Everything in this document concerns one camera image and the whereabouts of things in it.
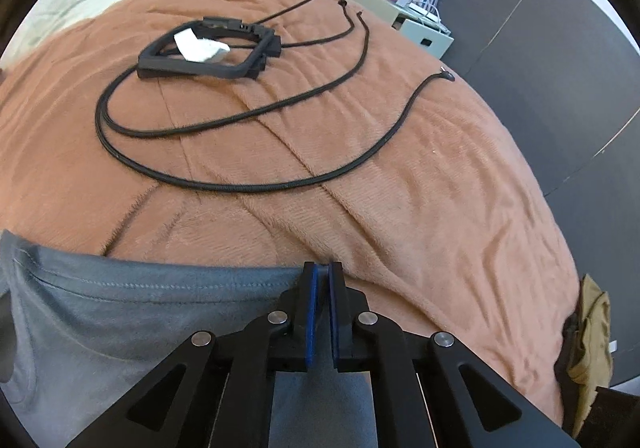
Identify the black folded garment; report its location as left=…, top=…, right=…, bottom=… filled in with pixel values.
left=552, top=313, right=583, bottom=386

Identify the black square frame device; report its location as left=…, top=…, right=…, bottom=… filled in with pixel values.
left=136, top=15, right=282, bottom=81

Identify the white nightstand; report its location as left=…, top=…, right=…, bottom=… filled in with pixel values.
left=347, top=0, right=455, bottom=59

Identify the white power strip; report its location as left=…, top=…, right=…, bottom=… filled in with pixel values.
left=407, top=2, right=443, bottom=26

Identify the white crumpled paper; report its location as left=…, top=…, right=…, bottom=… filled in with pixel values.
left=174, top=29, right=232, bottom=63

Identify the orange blanket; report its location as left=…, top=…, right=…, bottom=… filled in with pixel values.
left=0, top=0, right=586, bottom=429

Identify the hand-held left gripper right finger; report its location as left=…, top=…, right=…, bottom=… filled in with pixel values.
left=327, top=260, right=583, bottom=448

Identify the grey t-shirt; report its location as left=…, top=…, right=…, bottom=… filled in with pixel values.
left=0, top=229, right=381, bottom=448

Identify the black braided cable with plug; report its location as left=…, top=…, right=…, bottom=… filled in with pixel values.
left=95, top=69, right=457, bottom=192

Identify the tan folded garment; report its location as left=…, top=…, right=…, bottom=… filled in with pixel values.
left=565, top=273, right=613, bottom=439

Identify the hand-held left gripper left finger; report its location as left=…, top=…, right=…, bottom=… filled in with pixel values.
left=65, top=260, right=321, bottom=448

